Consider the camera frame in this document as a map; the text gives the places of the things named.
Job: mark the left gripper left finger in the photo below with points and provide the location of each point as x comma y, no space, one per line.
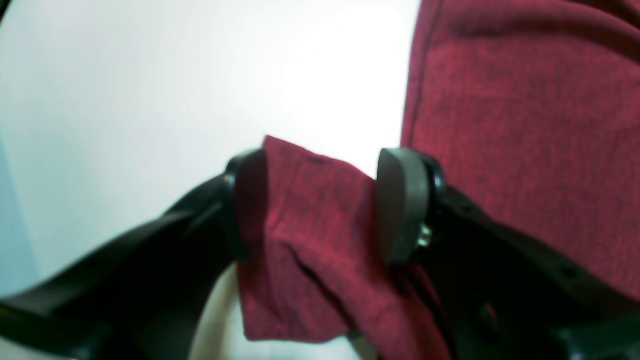
142,295

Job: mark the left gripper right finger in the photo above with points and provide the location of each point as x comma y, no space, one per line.
500,294

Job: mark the dark red t-shirt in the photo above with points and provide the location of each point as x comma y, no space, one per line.
531,107

